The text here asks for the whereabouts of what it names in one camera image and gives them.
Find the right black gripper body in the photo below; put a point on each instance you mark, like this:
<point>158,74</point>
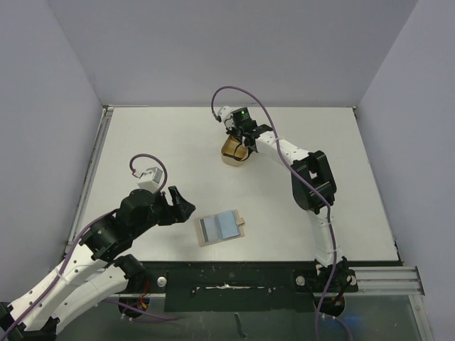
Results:
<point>247,133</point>

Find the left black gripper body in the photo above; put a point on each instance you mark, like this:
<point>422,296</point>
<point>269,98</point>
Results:
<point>162,214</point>

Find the beige leather card holder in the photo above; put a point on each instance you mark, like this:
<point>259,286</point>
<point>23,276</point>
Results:
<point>230,226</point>

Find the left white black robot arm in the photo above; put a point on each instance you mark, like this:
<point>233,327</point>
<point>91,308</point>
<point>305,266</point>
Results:
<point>95,267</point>

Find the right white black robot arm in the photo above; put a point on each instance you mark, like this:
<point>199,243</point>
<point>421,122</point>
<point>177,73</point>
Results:
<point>312,182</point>

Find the tan oval wooden tray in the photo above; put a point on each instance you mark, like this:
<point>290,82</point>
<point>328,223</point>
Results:
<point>233,153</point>

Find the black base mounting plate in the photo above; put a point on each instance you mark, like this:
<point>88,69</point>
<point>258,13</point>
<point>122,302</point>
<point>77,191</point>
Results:
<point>236,287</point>

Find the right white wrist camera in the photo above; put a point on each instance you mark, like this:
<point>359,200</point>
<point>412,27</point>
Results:
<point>225,115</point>

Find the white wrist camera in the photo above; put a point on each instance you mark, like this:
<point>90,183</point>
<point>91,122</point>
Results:
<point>149,179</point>
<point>225,115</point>

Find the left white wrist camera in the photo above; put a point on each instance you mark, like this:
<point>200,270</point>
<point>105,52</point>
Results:
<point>149,179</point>

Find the aluminium extrusion rail left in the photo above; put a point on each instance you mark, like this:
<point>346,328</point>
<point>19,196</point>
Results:
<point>107,112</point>

